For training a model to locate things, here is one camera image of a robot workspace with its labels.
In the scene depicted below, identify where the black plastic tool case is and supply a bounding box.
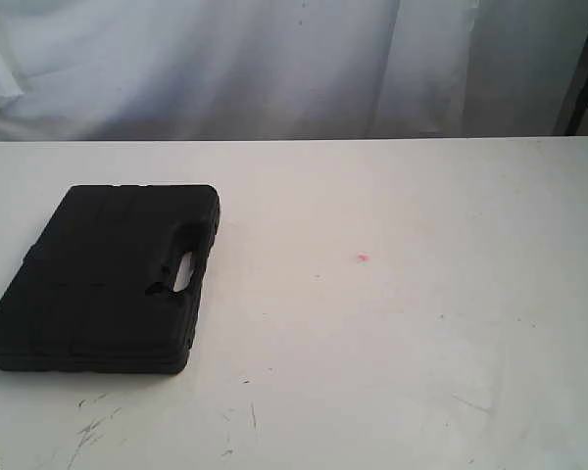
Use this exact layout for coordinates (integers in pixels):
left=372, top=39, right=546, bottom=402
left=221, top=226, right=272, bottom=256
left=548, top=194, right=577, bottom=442
left=0, top=185, right=221, bottom=374

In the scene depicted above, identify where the dark metal stand frame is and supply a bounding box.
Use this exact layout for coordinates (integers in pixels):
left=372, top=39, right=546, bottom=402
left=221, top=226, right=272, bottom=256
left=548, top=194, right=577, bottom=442
left=553, top=35, right=588, bottom=136

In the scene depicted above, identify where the white backdrop curtain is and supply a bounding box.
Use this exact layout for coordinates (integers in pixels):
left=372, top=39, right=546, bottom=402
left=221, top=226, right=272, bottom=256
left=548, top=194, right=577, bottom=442
left=0, top=1, right=588, bottom=141

